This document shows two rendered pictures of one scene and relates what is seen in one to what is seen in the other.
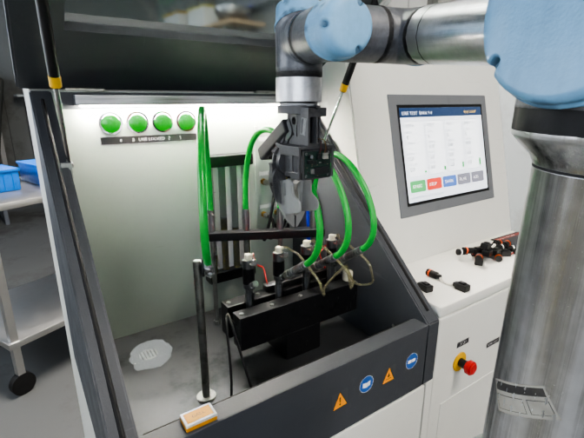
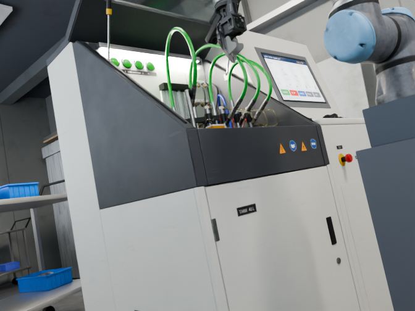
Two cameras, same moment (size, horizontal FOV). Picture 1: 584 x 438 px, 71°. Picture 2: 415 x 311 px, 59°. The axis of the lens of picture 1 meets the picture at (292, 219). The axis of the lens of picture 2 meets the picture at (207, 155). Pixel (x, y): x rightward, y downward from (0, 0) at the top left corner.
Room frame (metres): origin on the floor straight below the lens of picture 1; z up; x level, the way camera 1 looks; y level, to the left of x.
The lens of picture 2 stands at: (-0.54, 0.36, 0.76)
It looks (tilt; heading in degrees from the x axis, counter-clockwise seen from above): 6 degrees up; 351
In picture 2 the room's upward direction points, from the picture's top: 11 degrees counter-clockwise
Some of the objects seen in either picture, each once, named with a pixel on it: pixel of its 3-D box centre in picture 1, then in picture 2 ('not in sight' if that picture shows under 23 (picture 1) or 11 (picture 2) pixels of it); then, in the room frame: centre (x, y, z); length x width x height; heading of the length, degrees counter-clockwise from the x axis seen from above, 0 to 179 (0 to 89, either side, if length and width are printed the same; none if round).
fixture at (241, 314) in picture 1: (292, 317); not in sight; (0.91, 0.00, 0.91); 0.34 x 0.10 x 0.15; 124
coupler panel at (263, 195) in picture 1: (276, 179); (202, 103); (1.20, 0.04, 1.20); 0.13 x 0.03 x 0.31; 124
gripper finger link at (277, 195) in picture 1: (282, 177); (223, 38); (0.70, 0.02, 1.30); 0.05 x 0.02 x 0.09; 124
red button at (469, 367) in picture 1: (466, 365); (346, 158); (0.86, -0.43, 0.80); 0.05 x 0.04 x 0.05; 124
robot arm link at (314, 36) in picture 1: (339, 32); not in sight; (0.61, -0.07, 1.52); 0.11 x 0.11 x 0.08; 22
